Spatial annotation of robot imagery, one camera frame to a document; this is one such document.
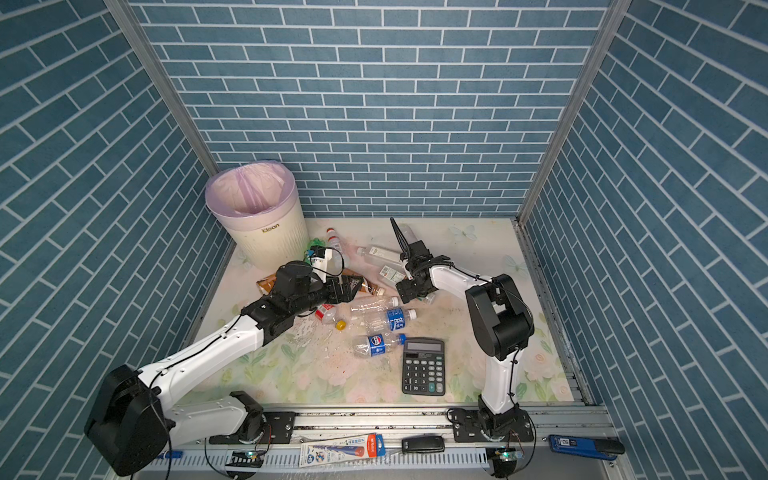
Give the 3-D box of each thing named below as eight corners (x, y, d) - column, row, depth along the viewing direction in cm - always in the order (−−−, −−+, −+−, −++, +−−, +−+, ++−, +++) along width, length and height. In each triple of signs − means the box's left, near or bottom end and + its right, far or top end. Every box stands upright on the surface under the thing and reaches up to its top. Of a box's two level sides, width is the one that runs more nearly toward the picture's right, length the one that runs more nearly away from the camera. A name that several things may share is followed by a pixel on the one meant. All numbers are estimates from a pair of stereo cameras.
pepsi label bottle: (354, 361, 86) (352, 354, 82) (354, 343, 90) (352, 336, 85) (407, 355, 88) (407, 348, 83) (404, 338, 91) (405, 330, 87)
